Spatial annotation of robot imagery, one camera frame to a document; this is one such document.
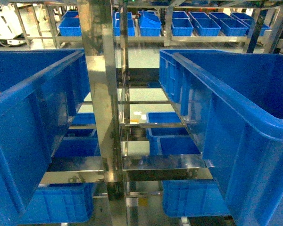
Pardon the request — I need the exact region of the blue bin centre below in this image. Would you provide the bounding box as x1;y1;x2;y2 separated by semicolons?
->
146;112;200;155

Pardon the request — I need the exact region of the blue bin bottom right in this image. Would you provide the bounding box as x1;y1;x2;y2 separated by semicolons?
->
162;180;231;218

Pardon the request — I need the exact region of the large blue bin right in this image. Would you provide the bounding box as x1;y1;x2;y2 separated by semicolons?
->
159;49;283;226

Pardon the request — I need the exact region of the large blue bin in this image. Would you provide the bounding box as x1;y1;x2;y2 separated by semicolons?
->
159;49;283;226
0;49;90;226

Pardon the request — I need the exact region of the large blue bin left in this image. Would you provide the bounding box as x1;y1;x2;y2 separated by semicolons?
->
0;49;90;226

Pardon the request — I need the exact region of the central steel rack column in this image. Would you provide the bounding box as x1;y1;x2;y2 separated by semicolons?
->
77;0;127;226

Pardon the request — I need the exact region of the blue bin bottom left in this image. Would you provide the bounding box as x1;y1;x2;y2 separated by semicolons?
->
19;183;97;224

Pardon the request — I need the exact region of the far steel shelf rack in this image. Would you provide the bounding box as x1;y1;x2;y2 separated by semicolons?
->
44;0;283;54

